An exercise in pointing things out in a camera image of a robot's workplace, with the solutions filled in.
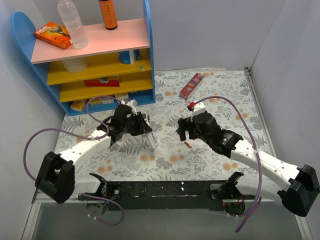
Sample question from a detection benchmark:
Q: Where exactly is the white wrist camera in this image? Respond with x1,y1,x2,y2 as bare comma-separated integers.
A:
120,99,137,115
187,102,206,122

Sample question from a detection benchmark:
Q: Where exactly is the blue shelf unit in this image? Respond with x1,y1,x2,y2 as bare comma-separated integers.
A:
10,0,156,116

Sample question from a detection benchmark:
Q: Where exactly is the red box on shelf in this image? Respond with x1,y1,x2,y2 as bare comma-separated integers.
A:
84,76,120,87

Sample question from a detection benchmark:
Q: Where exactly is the orange razor box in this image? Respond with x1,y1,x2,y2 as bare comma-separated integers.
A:
34,21,73,50

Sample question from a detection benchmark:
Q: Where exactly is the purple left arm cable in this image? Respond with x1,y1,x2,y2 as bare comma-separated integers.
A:
23,95,125,227

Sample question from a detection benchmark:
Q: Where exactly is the blue white can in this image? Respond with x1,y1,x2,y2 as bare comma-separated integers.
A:
117,49,140,65

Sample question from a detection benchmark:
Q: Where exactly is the white remote control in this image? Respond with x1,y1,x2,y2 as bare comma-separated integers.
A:
142,112,150,123
144,131,158,149

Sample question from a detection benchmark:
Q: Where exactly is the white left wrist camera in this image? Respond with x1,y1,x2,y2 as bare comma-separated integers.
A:
120,99,137,115

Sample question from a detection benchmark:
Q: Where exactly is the white cup on shelf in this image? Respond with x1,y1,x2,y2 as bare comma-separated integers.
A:
62,57,88,73

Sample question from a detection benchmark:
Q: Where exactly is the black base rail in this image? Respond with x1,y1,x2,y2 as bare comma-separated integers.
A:
77,181,247,212

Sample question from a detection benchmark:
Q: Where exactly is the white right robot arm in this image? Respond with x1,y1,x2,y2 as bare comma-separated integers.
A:
176,111,320,217

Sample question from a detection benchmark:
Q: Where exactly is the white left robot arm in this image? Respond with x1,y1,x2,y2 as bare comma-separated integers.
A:
35,100,158,204

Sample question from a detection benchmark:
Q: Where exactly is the clear plastic bottle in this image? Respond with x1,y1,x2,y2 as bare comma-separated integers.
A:
57,0,89,49

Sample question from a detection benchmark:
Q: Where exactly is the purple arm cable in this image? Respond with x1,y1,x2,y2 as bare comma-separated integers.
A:
23,95,125,227
193,96,263,233

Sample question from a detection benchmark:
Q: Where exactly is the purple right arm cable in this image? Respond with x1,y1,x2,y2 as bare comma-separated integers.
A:
193,96,263,233

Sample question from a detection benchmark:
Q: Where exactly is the red toothpaste box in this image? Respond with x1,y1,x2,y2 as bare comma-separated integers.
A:
179,73,205,100

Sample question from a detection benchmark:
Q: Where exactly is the orange cologne bottle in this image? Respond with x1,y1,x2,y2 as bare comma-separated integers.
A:
99,0,118,30

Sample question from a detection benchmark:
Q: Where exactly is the red battery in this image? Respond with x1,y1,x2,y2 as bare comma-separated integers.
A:
184,141,192,149

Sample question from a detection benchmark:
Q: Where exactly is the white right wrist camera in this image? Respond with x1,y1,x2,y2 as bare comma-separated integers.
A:
187,102,206,122

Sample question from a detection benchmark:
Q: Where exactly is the floral table mat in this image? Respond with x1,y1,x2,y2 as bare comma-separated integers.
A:
51,69,278,182

